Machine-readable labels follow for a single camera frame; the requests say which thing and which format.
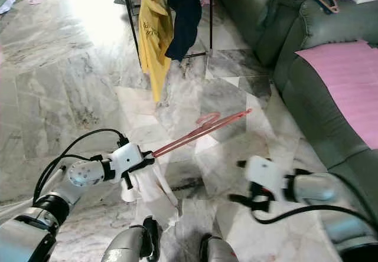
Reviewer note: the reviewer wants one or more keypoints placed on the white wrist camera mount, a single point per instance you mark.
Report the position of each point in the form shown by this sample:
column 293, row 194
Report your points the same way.
column 128, row 157
column 266, row 173

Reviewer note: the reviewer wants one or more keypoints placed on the dark navy garment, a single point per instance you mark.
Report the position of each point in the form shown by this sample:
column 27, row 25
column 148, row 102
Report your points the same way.
column 186, row 14

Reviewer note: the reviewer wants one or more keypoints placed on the white paper sheet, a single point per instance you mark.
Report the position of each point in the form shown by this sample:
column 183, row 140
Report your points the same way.
column 7, row 6

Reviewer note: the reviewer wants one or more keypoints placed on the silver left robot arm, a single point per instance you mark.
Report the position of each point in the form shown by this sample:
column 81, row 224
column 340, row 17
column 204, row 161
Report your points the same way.
column 82, row 173

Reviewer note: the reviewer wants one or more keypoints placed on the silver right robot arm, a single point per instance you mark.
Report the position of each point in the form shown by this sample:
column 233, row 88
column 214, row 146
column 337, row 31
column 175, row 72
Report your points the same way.
column 319, row 188

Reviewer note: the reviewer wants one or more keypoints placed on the white garment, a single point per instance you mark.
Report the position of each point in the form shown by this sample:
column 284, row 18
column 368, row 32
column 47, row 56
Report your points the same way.
column 150, row 191

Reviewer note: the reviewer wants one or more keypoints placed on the grey green leather sofa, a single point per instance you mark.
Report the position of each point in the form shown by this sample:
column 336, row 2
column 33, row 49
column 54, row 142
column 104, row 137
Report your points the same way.
column 266, row 26

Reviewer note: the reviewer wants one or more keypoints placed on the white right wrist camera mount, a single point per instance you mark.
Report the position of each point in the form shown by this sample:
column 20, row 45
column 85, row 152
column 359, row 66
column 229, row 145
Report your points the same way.
column 266, row 173

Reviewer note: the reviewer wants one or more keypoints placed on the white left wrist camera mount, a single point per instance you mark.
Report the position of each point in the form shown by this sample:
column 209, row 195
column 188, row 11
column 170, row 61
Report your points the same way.
column 128, row 157

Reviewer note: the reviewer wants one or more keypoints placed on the pink mat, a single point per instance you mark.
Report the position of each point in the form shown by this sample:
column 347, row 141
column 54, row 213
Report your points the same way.
column 345, row 85

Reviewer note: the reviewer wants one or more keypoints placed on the pink paper sheet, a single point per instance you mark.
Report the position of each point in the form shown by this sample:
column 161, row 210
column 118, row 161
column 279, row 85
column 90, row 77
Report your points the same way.
column 35, row 0

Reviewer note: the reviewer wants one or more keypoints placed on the black clothes rack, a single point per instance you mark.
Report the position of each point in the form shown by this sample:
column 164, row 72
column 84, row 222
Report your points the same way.
column 211, row 20

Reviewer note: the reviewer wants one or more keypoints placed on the red plastic clothes hanger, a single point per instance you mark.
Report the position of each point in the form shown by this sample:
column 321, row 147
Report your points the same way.
column 162, row 151

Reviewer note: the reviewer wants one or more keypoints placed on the yellow shirt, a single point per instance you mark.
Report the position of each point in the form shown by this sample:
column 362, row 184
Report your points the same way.
column 155, row 38

